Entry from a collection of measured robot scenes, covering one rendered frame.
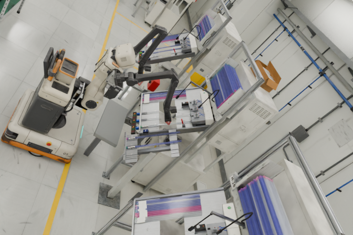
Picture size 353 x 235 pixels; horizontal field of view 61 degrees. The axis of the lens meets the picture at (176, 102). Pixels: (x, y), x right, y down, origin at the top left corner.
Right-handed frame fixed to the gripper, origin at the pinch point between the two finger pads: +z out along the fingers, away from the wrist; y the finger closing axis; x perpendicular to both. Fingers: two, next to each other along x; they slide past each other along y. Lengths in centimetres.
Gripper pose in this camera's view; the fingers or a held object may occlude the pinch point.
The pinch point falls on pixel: (168, 124)
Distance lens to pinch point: 306.8
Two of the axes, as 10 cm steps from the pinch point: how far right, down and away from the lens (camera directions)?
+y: -0.5, -6.2, 7.8
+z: 0.9, 7.8, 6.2
